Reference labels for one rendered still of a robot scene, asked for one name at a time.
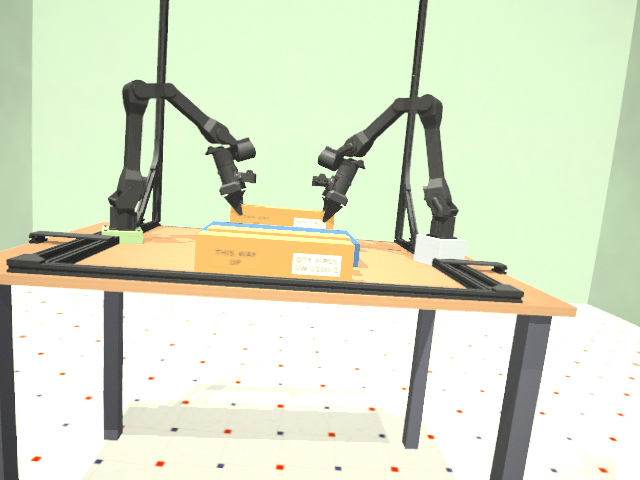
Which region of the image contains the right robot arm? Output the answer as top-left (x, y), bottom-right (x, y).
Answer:
top-left (108, 79), bottom-right (256, 231)

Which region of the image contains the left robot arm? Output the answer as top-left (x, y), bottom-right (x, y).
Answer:
top-left (318, 94), bottom-right (459, 239)

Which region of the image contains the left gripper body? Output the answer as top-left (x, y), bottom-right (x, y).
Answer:
top-left (322, 173), bottom-right (352, 206)

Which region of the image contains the blue raised platform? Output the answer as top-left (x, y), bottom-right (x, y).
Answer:
top-left (197, 221), bottom-right (360, 268)

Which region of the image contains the tan cardboard box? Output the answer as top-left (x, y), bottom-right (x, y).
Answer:
top-left (207, 225), bottom-right (350, 241)
top-left (230, 204), bottom-right (335, 230)
top-left (195, 231), bottom-right (355, 281)

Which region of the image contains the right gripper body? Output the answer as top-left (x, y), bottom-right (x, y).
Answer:
top-left (217, 163), bottom-right (246, 196)

